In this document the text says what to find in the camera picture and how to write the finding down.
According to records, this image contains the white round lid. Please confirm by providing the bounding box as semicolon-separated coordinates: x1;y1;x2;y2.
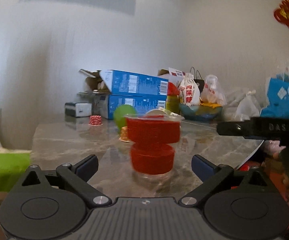
145;107;171;117

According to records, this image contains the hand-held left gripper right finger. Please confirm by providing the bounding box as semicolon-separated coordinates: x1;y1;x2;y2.
178;154;273;208

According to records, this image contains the red plastic cup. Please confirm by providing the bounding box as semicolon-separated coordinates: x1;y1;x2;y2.
125;114;182;176

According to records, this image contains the green box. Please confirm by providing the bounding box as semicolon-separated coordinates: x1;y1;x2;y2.
0;147;32;193

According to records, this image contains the small orange capsule cup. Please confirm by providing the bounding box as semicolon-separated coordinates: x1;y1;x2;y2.
119;127;131;143

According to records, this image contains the red white carton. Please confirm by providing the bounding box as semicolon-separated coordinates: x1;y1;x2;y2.
157;67;188;96

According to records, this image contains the white plastic bag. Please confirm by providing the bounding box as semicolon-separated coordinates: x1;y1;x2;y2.
200;75;227;106

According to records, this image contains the black paper bag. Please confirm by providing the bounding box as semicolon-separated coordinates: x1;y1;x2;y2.
190;67;205;88

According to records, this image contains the white cloth drawstring bag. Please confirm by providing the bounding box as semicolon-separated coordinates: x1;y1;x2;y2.
179;73;200;106

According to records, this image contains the blue cardboard box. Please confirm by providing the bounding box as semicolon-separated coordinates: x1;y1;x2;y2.
99;70;169;96
93;94;168;120

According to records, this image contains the small red white cup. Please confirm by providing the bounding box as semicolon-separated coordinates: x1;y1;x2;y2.
89;115;103;126

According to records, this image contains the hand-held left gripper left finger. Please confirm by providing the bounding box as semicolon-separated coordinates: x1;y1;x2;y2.
22;154;113;209

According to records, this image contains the blue glass bowl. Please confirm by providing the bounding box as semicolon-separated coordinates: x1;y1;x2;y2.
179;102;224;121

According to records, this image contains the clear plastic bag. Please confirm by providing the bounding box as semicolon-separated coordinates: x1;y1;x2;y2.
223;88;263;122

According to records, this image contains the black white small device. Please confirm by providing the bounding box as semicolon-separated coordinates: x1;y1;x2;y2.
65;102;93;118

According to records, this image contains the green ball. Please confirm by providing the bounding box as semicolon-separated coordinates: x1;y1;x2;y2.
113;105;138;131

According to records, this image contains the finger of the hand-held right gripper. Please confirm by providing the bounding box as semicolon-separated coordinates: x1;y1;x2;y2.
216;121;252;139

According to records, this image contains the blue printed bag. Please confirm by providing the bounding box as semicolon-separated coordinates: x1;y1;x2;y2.
260;73;289;121

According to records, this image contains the yellow green can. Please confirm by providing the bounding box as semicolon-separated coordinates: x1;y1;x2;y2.
166;94;180;114

